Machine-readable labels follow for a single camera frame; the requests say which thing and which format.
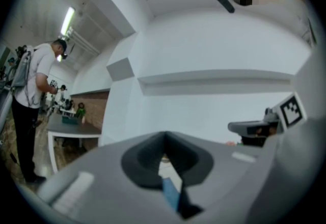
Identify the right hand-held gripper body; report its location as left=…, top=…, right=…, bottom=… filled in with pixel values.
left=264, top=92, right=308, bottom=133

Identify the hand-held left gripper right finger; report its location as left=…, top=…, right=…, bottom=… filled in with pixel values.
left=165, top=130, right=263, bottom=224

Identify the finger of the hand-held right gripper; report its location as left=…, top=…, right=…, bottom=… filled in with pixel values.
left=228, top=120, right=271, bottom=136

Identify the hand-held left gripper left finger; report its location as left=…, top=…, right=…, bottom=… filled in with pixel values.
left=35, top=130, right=184, bottom=224

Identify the grey desk with white legs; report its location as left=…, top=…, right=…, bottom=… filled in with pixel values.
left=46, top=113, right=103, bottom=176

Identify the dark green potted plant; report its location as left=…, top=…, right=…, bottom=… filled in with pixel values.
left=74, top=101, right=88, bottom=120

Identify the person's white t-shirt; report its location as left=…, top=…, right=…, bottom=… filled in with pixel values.
left=251, top=0, right=323, bottom=218

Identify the ceiling tube light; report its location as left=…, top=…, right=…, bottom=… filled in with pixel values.
left=60, top=6, right=76, bottom=37

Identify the white wall shelf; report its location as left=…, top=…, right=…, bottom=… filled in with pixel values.
left=137, top=68, right=296, bottom=97

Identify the grey wall panel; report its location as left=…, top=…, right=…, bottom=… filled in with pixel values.
left=106, top=57, right=136, bottom=82

